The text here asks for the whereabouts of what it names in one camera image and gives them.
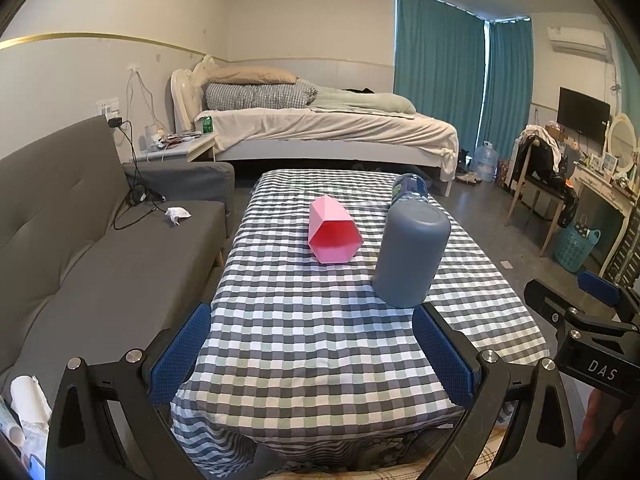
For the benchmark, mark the white air conditioner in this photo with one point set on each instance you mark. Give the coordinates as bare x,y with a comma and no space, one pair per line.
577,40

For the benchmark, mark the black television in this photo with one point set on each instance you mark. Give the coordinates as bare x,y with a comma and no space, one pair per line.
582,112

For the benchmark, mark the pair of shoes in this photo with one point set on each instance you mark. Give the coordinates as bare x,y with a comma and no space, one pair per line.
470,177

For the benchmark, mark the narrow teal curtain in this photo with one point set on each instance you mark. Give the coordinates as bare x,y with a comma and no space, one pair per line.
507,85

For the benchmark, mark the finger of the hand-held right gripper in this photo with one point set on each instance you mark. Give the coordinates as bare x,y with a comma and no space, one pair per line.
547,305
600,287

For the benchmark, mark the person's right hand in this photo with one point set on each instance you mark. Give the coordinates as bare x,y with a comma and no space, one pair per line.
595,422

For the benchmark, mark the blue laundry basket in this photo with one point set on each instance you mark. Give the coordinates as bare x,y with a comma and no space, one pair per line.
575,247

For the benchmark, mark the crumpled white tissue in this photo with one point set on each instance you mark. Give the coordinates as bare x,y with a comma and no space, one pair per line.
177,215

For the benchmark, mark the checked folded duvet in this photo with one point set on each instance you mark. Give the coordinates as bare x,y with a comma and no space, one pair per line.
260,95

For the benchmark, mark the clothes pile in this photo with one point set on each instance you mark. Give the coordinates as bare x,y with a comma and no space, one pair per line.
542,155

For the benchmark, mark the green bottle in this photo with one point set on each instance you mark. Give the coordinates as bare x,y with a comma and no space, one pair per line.
207,125

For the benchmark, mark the white bedside table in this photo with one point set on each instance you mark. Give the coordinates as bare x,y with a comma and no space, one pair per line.
175,152

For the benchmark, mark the white paper roll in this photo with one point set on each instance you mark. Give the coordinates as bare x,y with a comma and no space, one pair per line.
32,400

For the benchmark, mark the grey cup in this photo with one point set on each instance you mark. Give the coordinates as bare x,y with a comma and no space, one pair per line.
410,255

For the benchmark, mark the black charger plug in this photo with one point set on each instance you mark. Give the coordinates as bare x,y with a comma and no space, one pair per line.
115,123

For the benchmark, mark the beige pillow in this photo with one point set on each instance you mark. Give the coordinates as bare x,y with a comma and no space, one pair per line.
250,75

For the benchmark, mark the checked tablecloth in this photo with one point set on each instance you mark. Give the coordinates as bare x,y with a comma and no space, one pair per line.
300,335

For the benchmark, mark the oval white mirror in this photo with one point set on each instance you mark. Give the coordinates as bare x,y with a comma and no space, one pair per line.
621,137

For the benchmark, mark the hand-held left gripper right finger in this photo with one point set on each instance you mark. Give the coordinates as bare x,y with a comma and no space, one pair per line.
442,360

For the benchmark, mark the wide teal curtain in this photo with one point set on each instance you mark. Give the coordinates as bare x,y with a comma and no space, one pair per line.
435,60

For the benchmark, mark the large water jug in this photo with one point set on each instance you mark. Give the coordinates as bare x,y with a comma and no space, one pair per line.
485,162

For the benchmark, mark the pale green blanket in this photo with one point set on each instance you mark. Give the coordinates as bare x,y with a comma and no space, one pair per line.
365,102

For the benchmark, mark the pink hexagonal cup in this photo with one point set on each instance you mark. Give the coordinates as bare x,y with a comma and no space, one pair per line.
330,232

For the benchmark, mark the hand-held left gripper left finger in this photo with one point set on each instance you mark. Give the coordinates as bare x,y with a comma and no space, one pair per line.
181,355

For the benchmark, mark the white bed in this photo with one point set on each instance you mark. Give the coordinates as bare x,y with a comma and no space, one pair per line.
325,130

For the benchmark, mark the pile of papers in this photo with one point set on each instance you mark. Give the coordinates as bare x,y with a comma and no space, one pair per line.
172,137

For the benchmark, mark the grey sofa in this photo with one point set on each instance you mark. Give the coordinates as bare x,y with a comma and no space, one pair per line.
75,260

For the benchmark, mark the white wall socket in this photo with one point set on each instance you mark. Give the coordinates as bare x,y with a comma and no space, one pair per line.
107,107

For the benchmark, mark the white dresser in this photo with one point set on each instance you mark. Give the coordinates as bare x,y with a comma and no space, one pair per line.
602,200

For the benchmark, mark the wooden chair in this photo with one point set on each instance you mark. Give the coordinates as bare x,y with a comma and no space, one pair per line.
535,195

